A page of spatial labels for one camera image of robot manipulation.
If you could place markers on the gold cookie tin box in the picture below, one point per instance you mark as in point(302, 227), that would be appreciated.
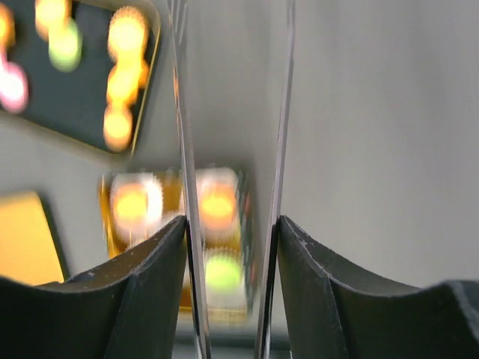
point(242, 240)

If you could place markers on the orange fish cookie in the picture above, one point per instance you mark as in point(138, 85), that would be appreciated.
point(125, 81)
point(7, 28)

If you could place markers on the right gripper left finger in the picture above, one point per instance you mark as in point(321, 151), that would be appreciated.
point(126, 307)

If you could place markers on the orange dotted cookie top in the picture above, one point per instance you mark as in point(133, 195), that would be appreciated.
point(51, 15)

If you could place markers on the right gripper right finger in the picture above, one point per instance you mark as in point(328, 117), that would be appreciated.
point(337, 309)

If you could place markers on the white paper cup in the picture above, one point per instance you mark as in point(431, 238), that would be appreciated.
point(153, 219)
point(231, 299)
point(217, 176)

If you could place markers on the orange round cookie bottom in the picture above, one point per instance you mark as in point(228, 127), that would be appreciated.
point(117, 127)

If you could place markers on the orange shell cookie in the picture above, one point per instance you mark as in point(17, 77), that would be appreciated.
point(218, 207)

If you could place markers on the green cookie upper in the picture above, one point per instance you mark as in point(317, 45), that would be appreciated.
point(65, 46)

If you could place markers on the orange fish cookie left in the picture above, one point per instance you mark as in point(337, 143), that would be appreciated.
point(7, 28)

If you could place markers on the black cookie tray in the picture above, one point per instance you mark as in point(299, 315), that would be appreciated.
point(71, 105)

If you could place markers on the orange dotted cookie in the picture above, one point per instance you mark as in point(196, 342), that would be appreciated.
point(51, 15)
point(128, 34)
point(130, 204)

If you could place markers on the green round cookie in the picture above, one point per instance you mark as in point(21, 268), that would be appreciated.
point(223, 273)

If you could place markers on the gold tin lid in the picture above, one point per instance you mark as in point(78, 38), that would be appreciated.
point(28, 251)

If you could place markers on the pink round cookie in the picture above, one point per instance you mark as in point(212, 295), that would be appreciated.
point(14, 87)

